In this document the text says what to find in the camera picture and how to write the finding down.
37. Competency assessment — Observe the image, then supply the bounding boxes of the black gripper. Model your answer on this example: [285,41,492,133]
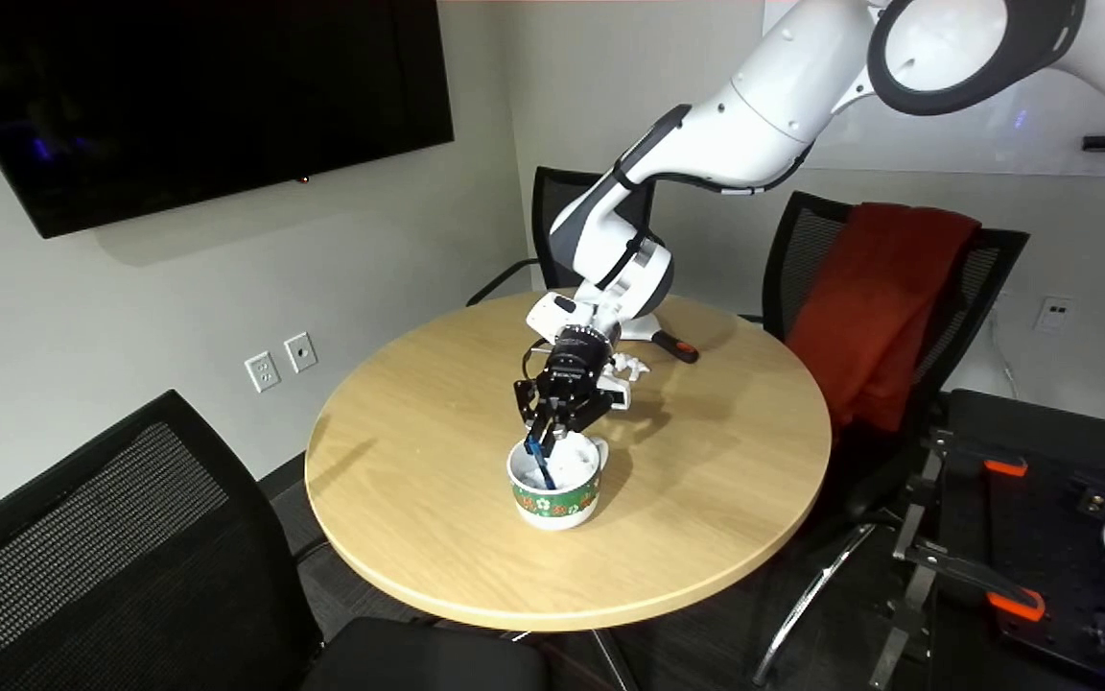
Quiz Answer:
[512,328,635,455]

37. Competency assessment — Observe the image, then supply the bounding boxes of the white green mug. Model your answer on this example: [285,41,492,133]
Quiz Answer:
[502,429,614,535]

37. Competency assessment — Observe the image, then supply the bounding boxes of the black mesh office chair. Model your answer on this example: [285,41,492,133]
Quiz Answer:
[0,384,551,691]
[469,160,635,306]

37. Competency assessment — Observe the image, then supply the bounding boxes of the black chair with chrome legs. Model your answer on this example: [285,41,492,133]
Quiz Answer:
[749,190,1031,688]

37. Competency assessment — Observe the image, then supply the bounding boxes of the red cloth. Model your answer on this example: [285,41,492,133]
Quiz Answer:
[785,200,985,439]

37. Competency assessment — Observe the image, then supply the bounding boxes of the glass whiteboard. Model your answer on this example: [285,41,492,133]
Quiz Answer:
[756,0,1105,182]

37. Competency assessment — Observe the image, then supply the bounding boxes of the black robot stand platform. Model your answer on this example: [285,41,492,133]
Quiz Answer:
[923,384,1105,691]

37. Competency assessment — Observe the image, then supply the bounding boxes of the white wall outlet plate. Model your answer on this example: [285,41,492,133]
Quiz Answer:
[241,348,285,397]
[1031,292,1080,342]
[282,328,322,375]

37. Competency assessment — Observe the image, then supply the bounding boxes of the clamp with orange handle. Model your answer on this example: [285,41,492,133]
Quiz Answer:
[892,425,1038,569]
[865,535,1052,691]

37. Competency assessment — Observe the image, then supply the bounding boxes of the black wall television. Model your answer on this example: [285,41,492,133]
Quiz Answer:
[0,0,457,243]

